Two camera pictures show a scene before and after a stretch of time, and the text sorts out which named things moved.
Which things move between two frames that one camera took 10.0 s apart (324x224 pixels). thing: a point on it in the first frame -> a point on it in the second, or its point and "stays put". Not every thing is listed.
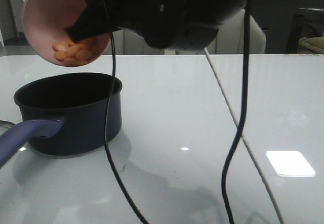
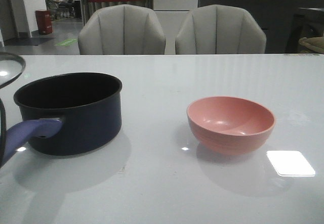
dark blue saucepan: (66, 114) stays put
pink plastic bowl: (49, 7) -> (229, 125)
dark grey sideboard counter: (286, 18) stays put
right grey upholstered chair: (230, 39) stays put
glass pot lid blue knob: (5, 127) -> (7, 56)
